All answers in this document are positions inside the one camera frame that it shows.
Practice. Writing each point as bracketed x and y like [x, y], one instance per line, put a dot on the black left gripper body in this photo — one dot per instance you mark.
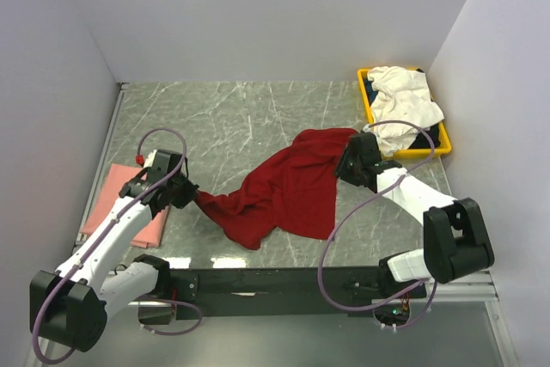
[183, 191]

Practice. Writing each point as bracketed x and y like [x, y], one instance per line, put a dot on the black garment in bin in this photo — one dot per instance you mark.
[422, 142]

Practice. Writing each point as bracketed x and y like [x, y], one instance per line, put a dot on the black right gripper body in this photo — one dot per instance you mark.
[348, 167]

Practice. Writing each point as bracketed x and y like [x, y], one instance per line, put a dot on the blue garment in bin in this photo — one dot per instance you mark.
[370, 91]

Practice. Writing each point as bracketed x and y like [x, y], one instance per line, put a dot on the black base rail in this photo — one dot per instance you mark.
[277, 291]

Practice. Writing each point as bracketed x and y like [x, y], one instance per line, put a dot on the white t shirt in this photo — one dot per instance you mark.
[402, 105]

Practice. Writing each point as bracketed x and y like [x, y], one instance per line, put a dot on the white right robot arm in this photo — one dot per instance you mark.
[455, 239]

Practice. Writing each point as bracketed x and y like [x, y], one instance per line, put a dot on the folded pink t shirt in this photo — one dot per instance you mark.
[118, 175]

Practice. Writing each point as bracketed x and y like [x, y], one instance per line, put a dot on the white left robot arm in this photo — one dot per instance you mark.
[73, 304]

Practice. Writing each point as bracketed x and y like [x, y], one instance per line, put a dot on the red t shirt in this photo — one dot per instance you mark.
[293, 190]

